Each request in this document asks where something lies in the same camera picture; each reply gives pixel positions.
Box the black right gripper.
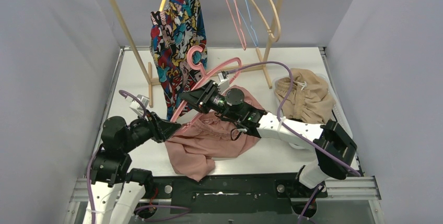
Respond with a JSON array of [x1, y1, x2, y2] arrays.
[[180, 80, 240, 121]]

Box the pink shorts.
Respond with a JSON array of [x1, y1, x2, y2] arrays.
[[164, 85, 265, 183]]

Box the colourful comic print shorts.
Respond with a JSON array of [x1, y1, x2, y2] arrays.
[[150, 0, 207, 120]]

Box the beige wooden hanger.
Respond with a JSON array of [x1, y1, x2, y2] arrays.
[[237, 0, 282, 42]]

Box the beige shorts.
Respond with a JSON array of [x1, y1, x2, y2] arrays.
[[274, 68, 336, 125]]

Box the blue hanger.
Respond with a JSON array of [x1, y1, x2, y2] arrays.
[[237, 0, 259, 47]]

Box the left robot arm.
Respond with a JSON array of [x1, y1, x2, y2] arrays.
[[83, 112, 181, 223]]

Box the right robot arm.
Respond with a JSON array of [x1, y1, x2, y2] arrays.
[[179, 80, 357, 196]]

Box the wooden clothes rack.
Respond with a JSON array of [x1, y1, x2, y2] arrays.
[[108, 0, 283, 108]]

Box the white plastic basket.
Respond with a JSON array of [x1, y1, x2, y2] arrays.
[[271, 74, 354, 140]]

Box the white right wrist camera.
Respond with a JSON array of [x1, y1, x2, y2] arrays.
[[218, 71, 230, 93]]

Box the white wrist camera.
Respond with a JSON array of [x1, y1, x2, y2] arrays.
[[218, 71, 230, 93], [130, 94, 149, 117]]

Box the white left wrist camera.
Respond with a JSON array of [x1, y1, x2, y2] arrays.
[[130, 94, 149, 117]]

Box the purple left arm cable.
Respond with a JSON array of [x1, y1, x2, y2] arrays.
[[86, 90, 191, 224]]

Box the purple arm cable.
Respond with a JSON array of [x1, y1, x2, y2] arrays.
[[225, 61, 363, 224], [86, 90, 191, 224]]

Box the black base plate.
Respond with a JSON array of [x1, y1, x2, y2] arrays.
[[142, 173, 314, 214]]

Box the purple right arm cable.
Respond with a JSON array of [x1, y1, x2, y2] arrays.
[[225, 61, 363, 224]]

